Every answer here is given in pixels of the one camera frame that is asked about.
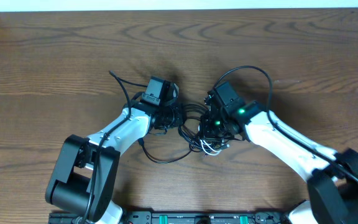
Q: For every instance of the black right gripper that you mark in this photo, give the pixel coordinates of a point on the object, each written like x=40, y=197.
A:
x=205, y=130

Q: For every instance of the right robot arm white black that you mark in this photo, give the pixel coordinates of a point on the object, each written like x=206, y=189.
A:
x=331, y=177

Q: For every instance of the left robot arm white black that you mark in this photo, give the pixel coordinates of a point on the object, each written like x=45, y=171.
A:
x=83, y=178

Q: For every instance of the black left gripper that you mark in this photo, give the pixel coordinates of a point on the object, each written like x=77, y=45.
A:
x=173, y=117

